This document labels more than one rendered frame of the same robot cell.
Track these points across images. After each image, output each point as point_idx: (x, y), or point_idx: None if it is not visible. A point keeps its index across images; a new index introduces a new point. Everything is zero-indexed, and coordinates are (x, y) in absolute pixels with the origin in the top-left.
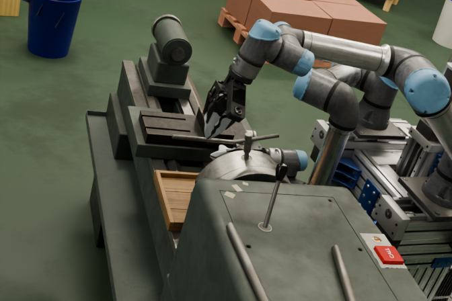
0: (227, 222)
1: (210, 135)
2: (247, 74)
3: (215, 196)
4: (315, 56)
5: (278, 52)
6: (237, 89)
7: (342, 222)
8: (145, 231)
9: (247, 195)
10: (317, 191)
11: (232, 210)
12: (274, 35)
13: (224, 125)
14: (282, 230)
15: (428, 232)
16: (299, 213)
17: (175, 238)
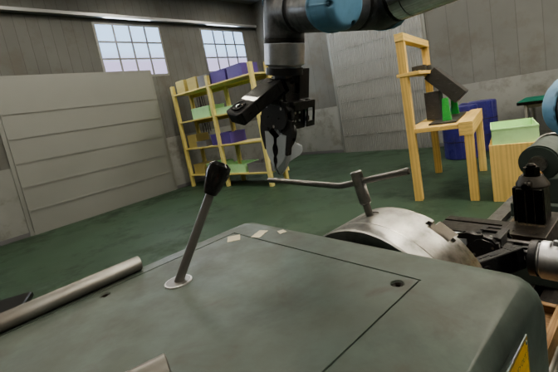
0: (158, 262)
1: (274, 166)
2: (268, 60)
3: (215, 237)
4: None
5: (281, 2)
6: (262, 85)
7: (335, 333)
8: None
9: (252, 243)
10: (396, 261)
11: (195, 252)
12: None
13: (282, 149)
14: (186, 295)
15: None
16: (272, 283)
17: None
